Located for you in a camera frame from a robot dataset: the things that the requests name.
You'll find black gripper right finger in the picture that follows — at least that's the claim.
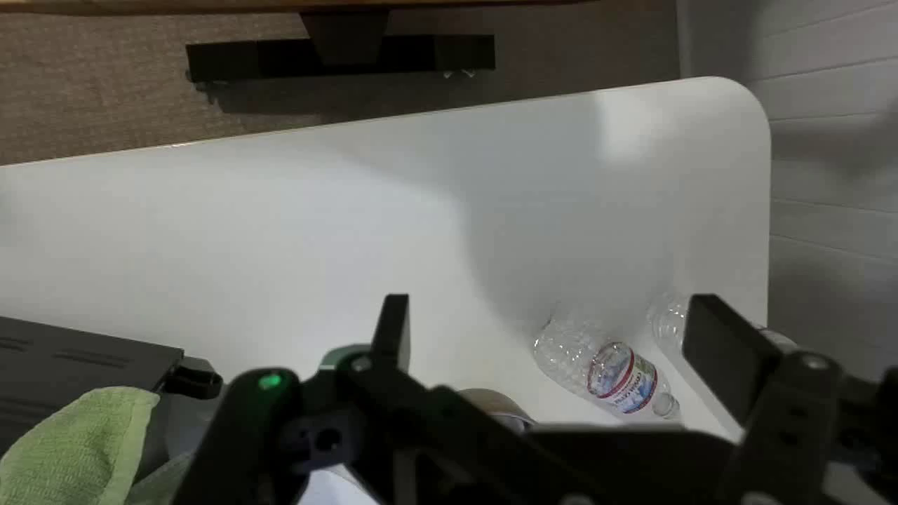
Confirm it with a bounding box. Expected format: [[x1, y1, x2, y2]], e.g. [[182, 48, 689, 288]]
[[679, 292, 898, 505]]

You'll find green cloth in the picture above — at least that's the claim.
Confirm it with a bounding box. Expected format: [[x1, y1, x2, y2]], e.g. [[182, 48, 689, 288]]
[[0, 383, 195, 505]]

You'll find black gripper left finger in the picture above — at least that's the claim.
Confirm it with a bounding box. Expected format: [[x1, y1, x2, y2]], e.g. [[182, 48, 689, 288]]
[[176, 292, 600, 505]]

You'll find clear plastic water bottle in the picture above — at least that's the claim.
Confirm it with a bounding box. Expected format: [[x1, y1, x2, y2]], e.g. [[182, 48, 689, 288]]
[[527, 315, 684, 424], [649, 292, 694, 362]]

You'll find black toaster oven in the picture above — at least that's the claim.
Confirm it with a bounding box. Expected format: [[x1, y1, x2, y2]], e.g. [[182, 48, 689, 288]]
[[0, 315, 228, 455]]

